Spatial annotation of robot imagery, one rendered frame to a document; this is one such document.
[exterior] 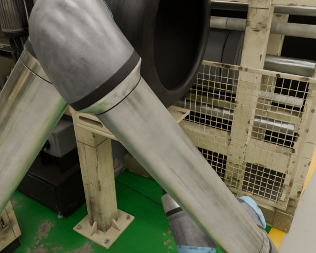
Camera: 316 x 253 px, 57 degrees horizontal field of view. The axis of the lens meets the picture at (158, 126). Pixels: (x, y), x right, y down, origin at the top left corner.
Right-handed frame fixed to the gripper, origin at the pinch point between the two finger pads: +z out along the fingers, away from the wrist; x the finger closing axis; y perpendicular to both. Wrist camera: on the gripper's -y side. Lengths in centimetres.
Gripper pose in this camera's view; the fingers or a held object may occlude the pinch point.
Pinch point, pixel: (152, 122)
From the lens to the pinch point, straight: 82.9
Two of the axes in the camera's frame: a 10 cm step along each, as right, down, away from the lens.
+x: 9.3, -3.5, -0.6
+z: -3.1, -8.8, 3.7
